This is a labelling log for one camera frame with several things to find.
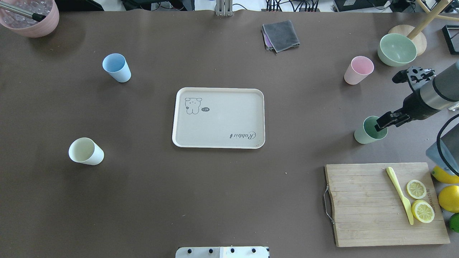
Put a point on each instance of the yellow plastic knife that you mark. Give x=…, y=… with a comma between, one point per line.
x=405, y=201

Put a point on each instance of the whole yellow lemon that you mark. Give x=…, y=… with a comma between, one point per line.
x=444, y=176
x=448, y=198

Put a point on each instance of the green plastic cup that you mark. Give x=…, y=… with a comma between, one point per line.
x=367, y=133

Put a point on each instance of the green lime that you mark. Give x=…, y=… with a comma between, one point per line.
x=454, y=222

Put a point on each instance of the lemon slice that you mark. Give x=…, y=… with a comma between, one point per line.
x=423, y=211
x=416, y=189

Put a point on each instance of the pink bowl with ice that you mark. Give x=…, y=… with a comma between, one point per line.
x=27, y=27

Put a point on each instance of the wooden cutting board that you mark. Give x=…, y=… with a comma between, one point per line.
x=367, y=211

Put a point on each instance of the cream rabbit serving tray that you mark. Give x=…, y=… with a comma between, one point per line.
x=219, y=118

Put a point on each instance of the metal muddler black tip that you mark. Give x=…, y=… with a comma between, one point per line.
x=22, y=12

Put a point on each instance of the wooden cup rack stand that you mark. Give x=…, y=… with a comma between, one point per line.
x=415, y=33

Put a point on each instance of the cream white plastic cup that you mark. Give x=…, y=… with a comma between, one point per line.
x=85, y=151

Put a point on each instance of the pink plastic cup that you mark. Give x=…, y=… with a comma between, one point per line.
x=359, y=68

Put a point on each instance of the lemon slice lower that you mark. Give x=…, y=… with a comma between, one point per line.
x=423, y=211

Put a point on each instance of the grey folded cloth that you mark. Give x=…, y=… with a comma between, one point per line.
x=282, y=35

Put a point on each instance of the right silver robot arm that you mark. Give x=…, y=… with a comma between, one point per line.
x=431, y=93

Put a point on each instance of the lemon slice upper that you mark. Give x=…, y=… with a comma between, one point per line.
x=416, y=189

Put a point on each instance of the blue plastic cup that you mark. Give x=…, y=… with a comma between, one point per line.
x=116, y=65

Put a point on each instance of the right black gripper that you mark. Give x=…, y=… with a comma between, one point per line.
x=413, y=105

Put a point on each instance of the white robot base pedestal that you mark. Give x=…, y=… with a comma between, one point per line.
x=223, y=252

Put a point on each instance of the green plastic bowl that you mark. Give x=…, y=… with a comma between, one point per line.
x=396, y=50

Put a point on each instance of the purple folded cloth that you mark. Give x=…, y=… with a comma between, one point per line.
x=267, y=42

